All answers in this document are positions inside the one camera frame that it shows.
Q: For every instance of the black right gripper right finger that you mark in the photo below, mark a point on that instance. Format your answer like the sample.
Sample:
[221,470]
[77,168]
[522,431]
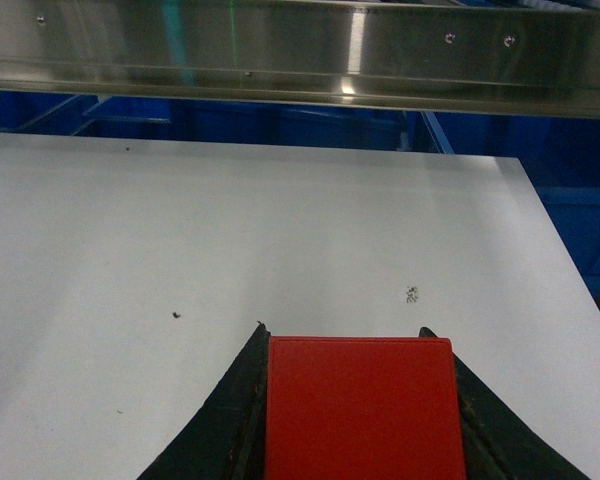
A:
[469,432]

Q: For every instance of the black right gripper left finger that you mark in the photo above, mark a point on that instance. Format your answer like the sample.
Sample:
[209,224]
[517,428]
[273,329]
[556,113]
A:
[225,439]

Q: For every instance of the red magnetic block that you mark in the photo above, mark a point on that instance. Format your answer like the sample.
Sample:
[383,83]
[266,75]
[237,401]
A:
[362,408]

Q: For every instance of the stainless steel shelf beam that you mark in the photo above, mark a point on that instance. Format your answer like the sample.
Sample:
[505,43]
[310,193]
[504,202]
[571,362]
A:
[502,57]

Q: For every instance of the blue bin under table right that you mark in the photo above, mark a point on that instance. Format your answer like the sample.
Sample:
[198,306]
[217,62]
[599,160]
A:
[246,123]

